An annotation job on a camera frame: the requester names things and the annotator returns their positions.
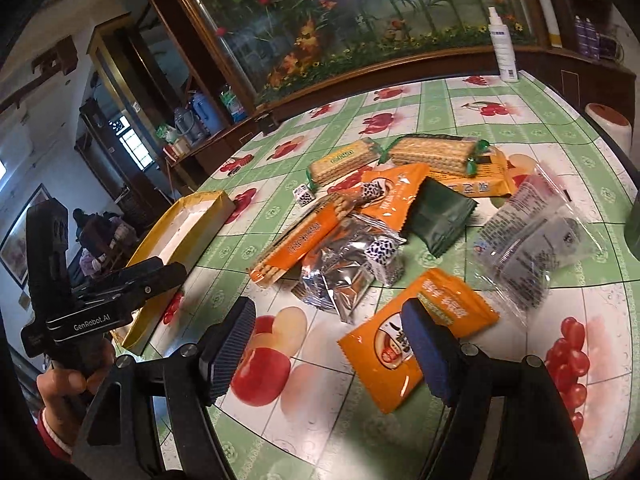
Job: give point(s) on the silver foil snack bag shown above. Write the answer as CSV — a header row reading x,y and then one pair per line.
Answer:
x,y
335,275

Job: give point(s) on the white blue milk candy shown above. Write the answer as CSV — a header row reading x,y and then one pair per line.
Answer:
x,y
384,259

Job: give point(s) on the orange packet under crackers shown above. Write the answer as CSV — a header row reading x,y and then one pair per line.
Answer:
x,y
491,179

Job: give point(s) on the cracker pack green ends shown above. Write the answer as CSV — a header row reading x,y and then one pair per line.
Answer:
x,y
342,161

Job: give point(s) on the orange snack packet centre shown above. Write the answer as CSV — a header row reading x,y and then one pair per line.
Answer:
x,y
387,194

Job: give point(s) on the white red cup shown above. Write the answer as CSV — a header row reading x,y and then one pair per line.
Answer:
x,y
616,125

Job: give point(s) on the blue thermos jug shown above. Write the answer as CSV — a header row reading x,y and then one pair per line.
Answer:
x,y
209,117

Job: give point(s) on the purple bottles on shelf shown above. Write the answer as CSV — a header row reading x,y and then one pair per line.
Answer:
x,y
587,38

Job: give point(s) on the flower painted glass screen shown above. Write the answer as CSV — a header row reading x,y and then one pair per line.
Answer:
x,y
282,46

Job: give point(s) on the person's left hand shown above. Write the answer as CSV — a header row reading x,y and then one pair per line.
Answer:
x,y
58,422

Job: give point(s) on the small black box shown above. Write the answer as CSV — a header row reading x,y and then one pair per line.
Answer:
x,y
267,123

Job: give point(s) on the dark green snack packet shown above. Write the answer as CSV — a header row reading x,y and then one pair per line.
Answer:
x,y
438,216

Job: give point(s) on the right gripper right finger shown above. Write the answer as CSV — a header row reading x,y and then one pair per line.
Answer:
x,y
436,350

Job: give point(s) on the long orange biscuit pack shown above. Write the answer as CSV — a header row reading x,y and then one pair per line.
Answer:
x,y
295,243

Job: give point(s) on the orange snack packet front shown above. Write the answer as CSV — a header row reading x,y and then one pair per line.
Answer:
x,y
379,350

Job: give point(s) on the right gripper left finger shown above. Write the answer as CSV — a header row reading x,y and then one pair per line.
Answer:
x,y
223,345

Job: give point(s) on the large cracker pack dark tray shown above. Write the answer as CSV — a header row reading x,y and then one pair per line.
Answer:
x,y
454,155

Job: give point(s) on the clear plastic snack bag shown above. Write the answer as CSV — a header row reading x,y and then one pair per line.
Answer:
x,y
535,233

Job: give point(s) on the white spray bottle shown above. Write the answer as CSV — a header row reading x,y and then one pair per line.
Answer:
x,y
503,47

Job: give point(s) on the orange snack packet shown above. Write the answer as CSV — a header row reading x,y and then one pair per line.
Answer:
x,y
387,194
379,350

